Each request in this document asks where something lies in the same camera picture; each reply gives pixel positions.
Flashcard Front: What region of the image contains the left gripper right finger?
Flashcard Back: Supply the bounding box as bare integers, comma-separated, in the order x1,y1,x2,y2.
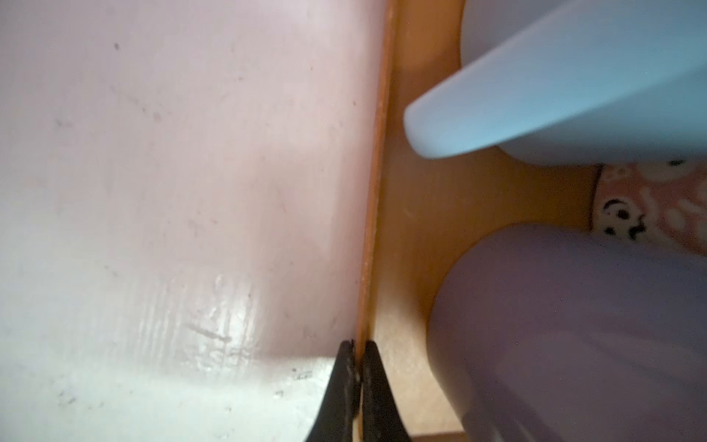
362,341,412,442

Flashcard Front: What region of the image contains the brown wooden tray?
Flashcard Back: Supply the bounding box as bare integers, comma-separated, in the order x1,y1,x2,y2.
355,1,598,441

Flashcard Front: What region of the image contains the pink mug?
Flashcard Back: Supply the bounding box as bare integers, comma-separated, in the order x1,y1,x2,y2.
591,160,706,256

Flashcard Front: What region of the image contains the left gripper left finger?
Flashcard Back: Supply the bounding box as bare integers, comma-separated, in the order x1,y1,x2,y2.
306,341,360,442

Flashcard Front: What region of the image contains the light blue mug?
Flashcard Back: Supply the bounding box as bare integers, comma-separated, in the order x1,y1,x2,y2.
403,0,706,165

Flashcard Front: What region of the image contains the purple mug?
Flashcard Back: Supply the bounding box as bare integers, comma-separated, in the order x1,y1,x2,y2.
427,224,706,441

